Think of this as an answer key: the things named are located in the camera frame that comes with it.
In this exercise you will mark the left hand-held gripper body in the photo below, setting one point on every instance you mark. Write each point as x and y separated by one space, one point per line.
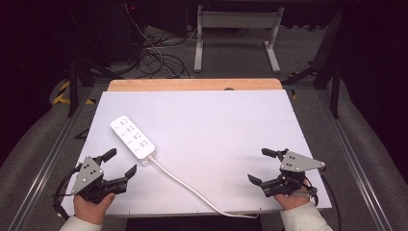
87 174

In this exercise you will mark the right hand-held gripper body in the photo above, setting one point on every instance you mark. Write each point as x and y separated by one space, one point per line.
298 165

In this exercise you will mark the person's left hand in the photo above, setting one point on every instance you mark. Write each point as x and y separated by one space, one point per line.
91 208

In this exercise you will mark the person's right hand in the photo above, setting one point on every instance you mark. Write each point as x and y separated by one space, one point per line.
292 201

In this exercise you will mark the white power strip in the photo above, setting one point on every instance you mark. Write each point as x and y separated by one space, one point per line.
132 137

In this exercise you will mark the white table board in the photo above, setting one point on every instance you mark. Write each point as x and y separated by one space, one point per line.
205 128

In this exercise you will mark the yellow black hazard tape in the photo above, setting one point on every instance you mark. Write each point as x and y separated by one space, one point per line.
63 95

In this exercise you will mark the black metal stand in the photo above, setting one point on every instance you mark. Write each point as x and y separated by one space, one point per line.
74 84
330 73

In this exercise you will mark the wooden table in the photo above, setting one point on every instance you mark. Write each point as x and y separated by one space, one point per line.
192 84

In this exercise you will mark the aluminium floor rail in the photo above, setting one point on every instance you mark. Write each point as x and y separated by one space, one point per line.
45 166
352 160

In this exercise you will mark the white metal desk frame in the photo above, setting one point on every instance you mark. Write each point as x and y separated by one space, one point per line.
237 22

